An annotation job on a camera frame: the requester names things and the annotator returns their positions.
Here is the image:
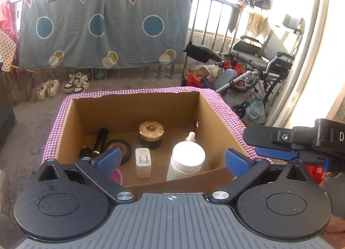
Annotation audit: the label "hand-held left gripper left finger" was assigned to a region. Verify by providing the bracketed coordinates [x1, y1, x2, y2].
[36, 147, 136, 203]

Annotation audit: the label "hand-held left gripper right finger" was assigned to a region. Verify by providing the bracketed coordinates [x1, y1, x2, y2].
[209, 148, 309, 203]

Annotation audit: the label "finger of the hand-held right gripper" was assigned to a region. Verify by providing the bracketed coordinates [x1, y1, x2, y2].
[255, 145, 331, 173]
[242, 124, 300, 150]

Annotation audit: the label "black cylinder tube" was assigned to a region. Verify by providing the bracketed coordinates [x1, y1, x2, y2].
[92, 128, 109, 159]

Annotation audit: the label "black tape roll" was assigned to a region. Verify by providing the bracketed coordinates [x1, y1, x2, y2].
[104, 139, 132, 165]

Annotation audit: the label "small black object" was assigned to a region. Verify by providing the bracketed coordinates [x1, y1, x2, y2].
[79, 144, 93, 159]

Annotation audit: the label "white charger plug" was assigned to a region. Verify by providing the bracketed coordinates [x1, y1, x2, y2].
[135, 148, 152, 179]

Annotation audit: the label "gold lid dark jar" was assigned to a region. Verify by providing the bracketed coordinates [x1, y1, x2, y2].
[139, 120, 164, 150]

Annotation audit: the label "white bottle with white cap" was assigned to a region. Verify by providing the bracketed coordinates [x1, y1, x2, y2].
[166, 141, 206, 182]

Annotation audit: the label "brown cardboard box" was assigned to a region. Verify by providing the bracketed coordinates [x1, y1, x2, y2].
[55, 90, 250, 187]

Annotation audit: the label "translucent plastic bag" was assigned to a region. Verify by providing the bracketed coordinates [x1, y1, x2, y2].
[244, 100, 266, 125]

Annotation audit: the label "grey padded cushion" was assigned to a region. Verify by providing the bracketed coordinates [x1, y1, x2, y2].
[214, 69, 238, 90]

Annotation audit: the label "red and silver walker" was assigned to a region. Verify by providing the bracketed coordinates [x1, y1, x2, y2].
[222, 59, 259, 93]

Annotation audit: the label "black wheelchair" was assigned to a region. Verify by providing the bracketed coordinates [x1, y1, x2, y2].
[229, 14, 306, 120]

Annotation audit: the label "brown and white sneaker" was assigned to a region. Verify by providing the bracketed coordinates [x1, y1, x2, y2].
[74, 75, 90, 94]
[63, 74, 81, 93]

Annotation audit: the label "red plastic bag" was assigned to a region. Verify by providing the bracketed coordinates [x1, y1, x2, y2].
[187, 73, 202, 87]

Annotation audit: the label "black padded cushion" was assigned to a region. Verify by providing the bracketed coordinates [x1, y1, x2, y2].
[183, 43, 222, 64]

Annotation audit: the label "blue blanket with shapes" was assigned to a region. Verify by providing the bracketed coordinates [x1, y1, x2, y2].
[19, 0, 194, 70]

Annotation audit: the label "beige hanging cloth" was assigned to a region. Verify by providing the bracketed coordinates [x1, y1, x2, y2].
[248, 11, 270, 39]

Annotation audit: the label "metal balcony railing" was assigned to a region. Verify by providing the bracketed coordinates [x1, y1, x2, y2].
[5, 0, 251, 88]

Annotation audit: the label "white star-dotted cloth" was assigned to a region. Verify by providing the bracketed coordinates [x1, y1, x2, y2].
[0, 30, 17, 72]

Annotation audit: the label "pink hanging clothes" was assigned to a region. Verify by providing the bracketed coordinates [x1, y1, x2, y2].
[0, 0, 20, 66]

